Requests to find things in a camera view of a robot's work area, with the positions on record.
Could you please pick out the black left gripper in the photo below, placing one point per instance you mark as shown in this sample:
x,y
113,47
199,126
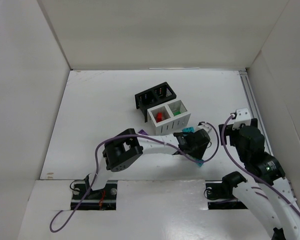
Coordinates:
x,y
198,152

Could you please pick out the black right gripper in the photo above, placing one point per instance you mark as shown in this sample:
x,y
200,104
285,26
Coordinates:
x,y
226,134

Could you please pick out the teal lego brick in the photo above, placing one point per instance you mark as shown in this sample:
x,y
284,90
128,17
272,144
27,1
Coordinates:
x,y
188,130

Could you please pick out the red lego block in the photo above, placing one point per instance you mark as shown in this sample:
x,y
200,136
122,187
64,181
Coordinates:
x,y
159,117

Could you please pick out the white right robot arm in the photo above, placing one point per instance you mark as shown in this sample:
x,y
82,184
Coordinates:
x,y
279,213

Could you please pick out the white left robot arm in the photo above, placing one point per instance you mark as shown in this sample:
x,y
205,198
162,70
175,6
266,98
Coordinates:
x,y
120,152

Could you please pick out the small teal square lego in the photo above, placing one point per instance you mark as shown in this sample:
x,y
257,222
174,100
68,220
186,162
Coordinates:
x,y
199,163

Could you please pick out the white two-slot container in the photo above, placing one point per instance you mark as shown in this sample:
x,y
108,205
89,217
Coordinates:
x,y
170,123

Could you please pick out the purple lego brick upright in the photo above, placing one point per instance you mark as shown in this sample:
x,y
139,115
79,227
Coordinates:
x,y
143,132

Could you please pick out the black two-slot container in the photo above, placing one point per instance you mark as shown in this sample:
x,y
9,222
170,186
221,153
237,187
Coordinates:
x,y
152,97

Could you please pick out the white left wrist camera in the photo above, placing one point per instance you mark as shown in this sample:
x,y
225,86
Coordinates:
x,y
204,126

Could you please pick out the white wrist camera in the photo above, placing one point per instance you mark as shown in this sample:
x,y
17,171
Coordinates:
x,y
204,126
241,117

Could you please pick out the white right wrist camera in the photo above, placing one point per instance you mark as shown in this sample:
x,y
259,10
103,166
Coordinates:
x,y
241,117

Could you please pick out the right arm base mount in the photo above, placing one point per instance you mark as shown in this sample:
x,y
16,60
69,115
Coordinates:
x,y
219,197

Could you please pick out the aluminium rail right edge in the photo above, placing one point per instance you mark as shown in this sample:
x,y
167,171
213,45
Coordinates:
x,y
253,107

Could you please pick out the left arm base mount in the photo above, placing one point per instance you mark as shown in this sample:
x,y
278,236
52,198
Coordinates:
x,y
103,199

